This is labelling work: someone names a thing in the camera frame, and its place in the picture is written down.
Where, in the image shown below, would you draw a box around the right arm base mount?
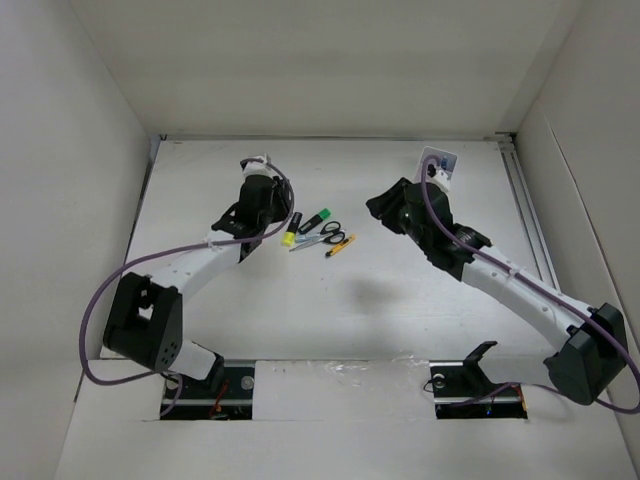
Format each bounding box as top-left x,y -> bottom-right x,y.
423,341 -> 528,420

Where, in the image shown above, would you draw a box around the aluminium rail right side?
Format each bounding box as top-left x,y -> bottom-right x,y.
495,134 -> 559,288

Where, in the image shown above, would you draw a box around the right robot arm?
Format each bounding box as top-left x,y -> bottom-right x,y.
366,178 -> 639,405

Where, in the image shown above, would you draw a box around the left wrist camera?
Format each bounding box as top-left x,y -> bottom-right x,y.
240,154 -> 275,178

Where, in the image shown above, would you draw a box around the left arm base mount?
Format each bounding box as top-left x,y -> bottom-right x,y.
160,360 -> 256,421

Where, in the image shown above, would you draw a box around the green highlighter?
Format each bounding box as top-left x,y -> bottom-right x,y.
298,208 -> 331,234

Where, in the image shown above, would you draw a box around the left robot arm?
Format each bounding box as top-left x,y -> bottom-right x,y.
103,174 -> 292,397

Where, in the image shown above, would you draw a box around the yellow highlighter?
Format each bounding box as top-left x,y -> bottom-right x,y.
281,212 -> 302,247

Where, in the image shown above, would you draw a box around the yellow utility knife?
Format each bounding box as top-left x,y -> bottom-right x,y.
325,235 -> 356,258

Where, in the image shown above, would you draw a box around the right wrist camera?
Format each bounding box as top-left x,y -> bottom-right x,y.
426,164 -> 451,193

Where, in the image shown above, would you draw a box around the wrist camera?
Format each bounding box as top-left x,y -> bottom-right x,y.
240,154 -> 275,178
426,164 -> 451,193

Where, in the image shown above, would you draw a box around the black handled scissors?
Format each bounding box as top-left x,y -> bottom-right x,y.
290,221 -> 346,252

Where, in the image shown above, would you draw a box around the white divided container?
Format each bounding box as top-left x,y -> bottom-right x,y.
414,146 -> 458,182

